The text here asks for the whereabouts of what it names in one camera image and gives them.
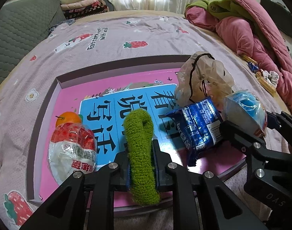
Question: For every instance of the blue snack packet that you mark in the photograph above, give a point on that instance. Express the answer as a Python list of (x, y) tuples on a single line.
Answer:
[(198, 125)]

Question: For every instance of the pink blue book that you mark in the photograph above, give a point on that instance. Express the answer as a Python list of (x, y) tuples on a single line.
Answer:
[(103, 103)]

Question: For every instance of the orange tangerine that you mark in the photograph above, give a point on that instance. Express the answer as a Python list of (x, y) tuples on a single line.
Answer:
[(70, 117)]

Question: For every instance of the yellow biscuit packet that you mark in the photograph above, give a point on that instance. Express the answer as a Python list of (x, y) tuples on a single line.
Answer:
[(265, 84)]

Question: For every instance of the grey quilted headboard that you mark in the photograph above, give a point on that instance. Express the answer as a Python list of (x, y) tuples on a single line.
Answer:
[(23, 25)]

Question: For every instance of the red white snack bowl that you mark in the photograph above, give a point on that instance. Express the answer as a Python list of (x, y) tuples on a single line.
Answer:
[(72, 147)]

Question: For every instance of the beige mesh drawstring bag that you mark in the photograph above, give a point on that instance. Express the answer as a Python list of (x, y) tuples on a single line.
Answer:
[(202, 76)]

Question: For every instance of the blue candy wrapper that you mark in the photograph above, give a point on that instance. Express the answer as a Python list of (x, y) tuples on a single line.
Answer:
[(253, 68)]

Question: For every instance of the purple strawberry bedsheet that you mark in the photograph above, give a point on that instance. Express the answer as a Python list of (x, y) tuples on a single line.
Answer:
[(72, 47)]

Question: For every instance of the white patterned scrunchie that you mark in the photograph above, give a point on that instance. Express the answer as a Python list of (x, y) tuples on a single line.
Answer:
[(271, 77)]

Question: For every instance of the red blue snack bowl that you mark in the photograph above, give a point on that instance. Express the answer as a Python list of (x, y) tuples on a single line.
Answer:
[(245, 110)]

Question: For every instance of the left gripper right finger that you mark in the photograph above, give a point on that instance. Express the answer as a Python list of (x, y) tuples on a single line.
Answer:
[(200, 201)]

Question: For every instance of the black television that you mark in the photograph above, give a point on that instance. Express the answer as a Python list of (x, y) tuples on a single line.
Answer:
[(280, 16)]

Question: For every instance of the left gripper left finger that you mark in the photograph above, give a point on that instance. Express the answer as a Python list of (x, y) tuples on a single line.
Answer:
[(83, 201)]

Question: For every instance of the pink quilted comforter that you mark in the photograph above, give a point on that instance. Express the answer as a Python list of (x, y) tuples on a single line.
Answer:
[(259, 39)]

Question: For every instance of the stack of folded blankets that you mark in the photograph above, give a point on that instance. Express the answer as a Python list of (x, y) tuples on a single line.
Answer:
[(74, 9)]

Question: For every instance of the green garment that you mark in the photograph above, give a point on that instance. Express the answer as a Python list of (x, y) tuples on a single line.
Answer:
[(221, 9)]

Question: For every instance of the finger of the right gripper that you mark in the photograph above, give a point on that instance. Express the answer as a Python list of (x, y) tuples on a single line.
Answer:
[(282, 123), (254, 147)]

